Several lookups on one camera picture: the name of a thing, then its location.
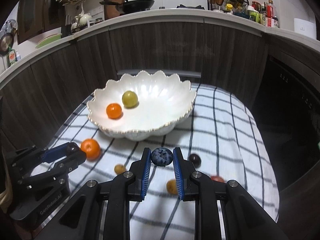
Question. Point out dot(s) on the black wok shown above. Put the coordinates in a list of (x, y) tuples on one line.
[(137, 5)]

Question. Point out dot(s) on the white scalloped bowl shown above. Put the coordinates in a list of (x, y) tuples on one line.
[(155, 112)]

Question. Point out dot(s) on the orange mandarin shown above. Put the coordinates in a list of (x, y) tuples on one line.
[(90, 149), (114, 110)]

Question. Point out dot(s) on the white canister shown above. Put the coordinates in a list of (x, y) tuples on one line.
[(303, 28)]

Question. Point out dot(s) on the black knife block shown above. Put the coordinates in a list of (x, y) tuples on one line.
[(66, 27)]

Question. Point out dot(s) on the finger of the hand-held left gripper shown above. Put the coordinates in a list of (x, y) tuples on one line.
[(53, 153), (72, 162)]

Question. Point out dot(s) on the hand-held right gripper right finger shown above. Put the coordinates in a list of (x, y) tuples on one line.
[(178, 175)]

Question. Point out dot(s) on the blueberry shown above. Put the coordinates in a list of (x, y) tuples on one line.
[(162, 156)]

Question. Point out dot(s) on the black built-in dishwasher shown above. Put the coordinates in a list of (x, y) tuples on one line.
[(287, 117)]

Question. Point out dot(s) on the hanging metal pan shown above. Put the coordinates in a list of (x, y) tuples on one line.
[(7, 40)]

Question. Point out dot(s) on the brown cutting board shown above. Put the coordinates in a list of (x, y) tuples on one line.
[(111, 7)]

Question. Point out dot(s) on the green dish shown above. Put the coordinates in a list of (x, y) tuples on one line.
[(48, 41)]

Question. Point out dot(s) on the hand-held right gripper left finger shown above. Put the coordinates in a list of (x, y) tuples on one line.
[(147, 175)]

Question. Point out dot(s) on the dish soap bottle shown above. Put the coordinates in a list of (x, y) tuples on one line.
[(13, 58)]

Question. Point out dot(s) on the black gas hob grate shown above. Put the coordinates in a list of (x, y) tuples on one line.
[(190, 6)]

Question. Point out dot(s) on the large green round fruit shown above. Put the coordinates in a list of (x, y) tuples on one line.
[(130, 99)]

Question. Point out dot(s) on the small red cherry tomato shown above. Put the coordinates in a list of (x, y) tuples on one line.
[(217, 178)]

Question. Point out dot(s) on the dark purple grape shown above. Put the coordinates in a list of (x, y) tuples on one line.
[(194, 160), (72, 148)]

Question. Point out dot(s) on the small tan longan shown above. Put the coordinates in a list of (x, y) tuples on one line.
[(119, 168), (171, 186)]

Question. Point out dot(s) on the red label box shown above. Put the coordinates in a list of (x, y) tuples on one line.
[(272, 22)]

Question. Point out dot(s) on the red lid jar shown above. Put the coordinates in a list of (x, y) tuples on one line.
[(255, 5)]

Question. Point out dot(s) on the white checked cloth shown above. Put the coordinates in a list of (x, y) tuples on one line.
[(225, 135)]

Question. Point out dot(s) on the white teapot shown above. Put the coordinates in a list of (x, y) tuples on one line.
[(85, 19)]

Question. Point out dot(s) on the green plastic container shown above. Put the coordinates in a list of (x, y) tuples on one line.
[(253, 15)]

